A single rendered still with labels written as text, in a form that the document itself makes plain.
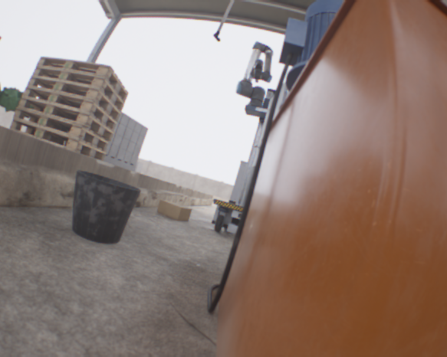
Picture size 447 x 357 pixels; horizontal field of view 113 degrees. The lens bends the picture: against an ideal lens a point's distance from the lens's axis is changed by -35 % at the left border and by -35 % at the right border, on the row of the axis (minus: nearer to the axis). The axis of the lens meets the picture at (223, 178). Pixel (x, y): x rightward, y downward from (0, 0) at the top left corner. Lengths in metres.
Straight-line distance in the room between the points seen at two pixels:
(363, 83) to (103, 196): 0.92
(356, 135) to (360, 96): 0.04
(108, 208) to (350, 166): 0.91
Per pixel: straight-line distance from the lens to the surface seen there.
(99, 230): 1.02
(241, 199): 2.48
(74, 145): 2.53
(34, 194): 1.31
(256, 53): 2.79
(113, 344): 0.51
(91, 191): 0.98
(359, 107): 0.20
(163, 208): 2.43
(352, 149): 0.18
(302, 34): 0.70
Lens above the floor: 0.35
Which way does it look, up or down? 5 degrees up
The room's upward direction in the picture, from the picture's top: 17 degrees clockwise
